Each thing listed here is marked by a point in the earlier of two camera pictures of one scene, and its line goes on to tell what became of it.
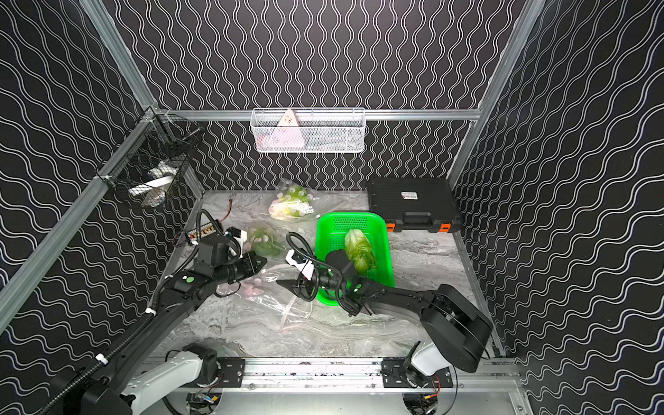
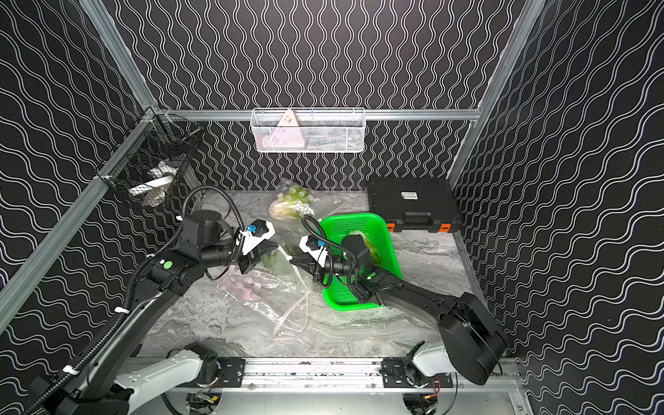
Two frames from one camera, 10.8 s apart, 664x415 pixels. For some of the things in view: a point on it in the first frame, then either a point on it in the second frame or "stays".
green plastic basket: [329, 234] stays
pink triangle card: [287, 133] stays
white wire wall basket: [308, 130] stays
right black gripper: [295, 287] to [303, 260]
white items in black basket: [156, 185] stays
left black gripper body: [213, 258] to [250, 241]
